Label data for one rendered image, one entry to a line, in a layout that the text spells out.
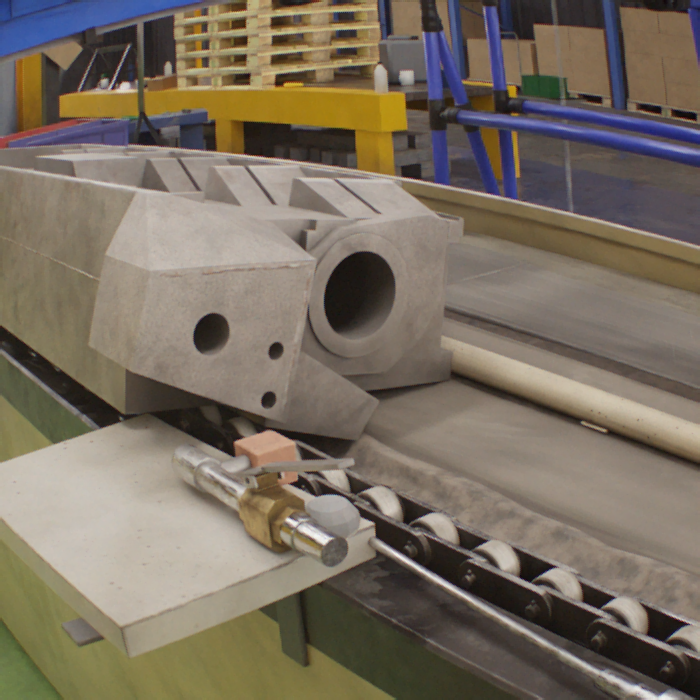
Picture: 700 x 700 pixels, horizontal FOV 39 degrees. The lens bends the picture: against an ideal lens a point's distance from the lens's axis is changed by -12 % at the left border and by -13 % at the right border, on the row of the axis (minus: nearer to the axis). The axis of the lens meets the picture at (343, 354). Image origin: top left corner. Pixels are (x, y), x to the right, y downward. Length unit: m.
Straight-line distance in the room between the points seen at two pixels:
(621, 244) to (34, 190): 0.85
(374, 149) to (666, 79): 5.89
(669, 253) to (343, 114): 4.73
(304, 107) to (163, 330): 5.61
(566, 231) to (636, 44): 9.91
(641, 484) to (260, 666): 0.36
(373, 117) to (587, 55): 6.38
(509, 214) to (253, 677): 1.00
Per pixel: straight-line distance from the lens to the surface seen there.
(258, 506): 0.71
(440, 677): 0.67
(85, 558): 0.74
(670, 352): 1.23
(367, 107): 5.93
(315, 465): 0.65
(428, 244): 1.07
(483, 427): 1.02
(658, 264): 1.51
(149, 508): 0.80
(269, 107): 6.73
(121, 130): 2.80
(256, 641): 0.87
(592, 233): 1.58
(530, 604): 0.69
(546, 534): 0.83
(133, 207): 0.89
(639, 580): 0.77
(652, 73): 11.38
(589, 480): 0.91
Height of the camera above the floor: 1.15
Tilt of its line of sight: 19 degrees down
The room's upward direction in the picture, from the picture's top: 3 degrees counter-clockwise
